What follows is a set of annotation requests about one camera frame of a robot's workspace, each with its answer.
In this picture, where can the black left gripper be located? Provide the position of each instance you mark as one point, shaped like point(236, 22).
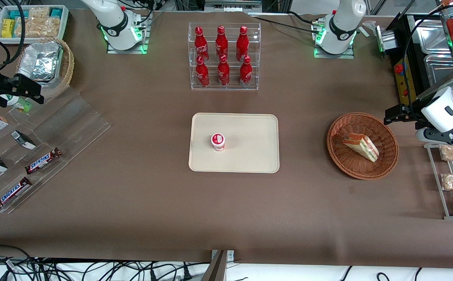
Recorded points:
point(411, 111)

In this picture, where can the triangle sandwich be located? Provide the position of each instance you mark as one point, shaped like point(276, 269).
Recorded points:
point(361, 146)

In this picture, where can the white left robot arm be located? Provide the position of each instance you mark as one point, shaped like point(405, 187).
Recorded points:
point(339, 27)

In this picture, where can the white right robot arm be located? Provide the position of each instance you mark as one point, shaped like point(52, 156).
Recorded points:
point(113, 27)

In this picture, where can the tan wicker basket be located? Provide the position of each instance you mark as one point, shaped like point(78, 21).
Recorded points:
point(67, 66)

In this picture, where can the steel warmer tray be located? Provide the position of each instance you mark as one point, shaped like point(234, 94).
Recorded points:
point(431, 37)
point(439, 68)

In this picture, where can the brown round wicker basket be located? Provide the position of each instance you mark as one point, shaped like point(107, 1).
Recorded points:
point(347, 164)

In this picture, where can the beige plastic tray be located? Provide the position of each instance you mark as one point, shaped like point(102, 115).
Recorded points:
point(250, 156)

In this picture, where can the green white small bottle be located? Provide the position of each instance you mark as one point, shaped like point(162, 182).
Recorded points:
point(17, 104)

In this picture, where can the silver foil pack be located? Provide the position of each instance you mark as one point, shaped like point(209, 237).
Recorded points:
point(41, 60)

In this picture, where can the black food warmer cabinet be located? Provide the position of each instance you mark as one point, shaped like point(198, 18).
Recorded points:
point(416, 78)

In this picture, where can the clear acrylic stepped display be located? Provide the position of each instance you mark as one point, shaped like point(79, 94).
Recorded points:
point(78, 125)

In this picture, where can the large clear bag of snacks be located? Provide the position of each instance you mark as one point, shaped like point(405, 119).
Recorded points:
point(39, 28)

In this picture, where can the yellow snack pack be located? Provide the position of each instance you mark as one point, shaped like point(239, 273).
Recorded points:
point(8, 28)

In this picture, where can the Snickers chocolate bar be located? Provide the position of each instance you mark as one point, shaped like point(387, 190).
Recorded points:
point(43, 160)
point(12, 194)

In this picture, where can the silver metal side box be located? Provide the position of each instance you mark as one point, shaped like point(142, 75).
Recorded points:
point(386, 39)

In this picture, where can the white plastic bin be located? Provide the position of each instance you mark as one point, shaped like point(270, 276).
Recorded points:
point(64, 23)

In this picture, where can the teal snack pack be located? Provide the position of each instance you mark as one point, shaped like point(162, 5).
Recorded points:
point(56, 13)
point(17, 14)

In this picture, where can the small clear bag of snacks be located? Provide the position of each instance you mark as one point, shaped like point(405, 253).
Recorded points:
point(39, 13)

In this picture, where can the white paper strip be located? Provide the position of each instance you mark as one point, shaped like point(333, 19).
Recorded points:
point(364, 32)

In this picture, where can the crumpled clear plastic wrapper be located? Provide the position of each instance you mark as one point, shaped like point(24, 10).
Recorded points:
point(371, 25)

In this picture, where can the red skewered sausage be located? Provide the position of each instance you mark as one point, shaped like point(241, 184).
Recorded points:
point(452, 29)

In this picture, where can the red cola bottle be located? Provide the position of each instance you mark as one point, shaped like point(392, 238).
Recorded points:
point(245, 73)
point(200, 43)
point(221, 41)
point(242, 43)
point(223, 73)
point(202, 74)

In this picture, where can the clear acrylic bottle rack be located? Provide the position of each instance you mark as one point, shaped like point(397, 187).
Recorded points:
point(232, 84)

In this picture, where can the brown table cover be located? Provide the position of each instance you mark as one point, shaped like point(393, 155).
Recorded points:
point(132, 218)

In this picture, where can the red white yogurt cup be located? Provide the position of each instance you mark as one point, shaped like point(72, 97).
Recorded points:
point(218, 141)

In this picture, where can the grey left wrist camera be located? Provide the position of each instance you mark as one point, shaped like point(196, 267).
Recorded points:
point(445, 137)

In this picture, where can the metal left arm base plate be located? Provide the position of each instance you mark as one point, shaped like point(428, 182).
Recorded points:
point(334, 56)

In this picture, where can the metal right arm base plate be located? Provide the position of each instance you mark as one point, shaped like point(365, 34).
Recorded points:
point(144, 39)

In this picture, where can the aluminium frame structure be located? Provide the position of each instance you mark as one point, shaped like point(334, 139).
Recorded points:
point(232, 4)

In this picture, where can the metal table edge bracket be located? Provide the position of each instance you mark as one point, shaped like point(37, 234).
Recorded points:
point(220, 265)

